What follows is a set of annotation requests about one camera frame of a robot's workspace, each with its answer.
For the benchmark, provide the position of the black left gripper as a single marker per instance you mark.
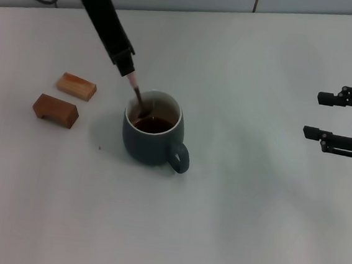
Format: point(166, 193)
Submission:
point(105, 19)

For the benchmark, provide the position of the dark grey ceramic cup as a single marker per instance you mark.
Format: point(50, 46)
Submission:
point(149, 148)

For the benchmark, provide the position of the light wooden block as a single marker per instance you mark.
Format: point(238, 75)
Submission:
point(76, 86)

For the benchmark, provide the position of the dark coffee liquid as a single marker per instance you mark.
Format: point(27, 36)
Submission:
point(156, 126)

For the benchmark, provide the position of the dark brown wooden block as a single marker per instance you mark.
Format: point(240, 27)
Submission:
point(56, 109)

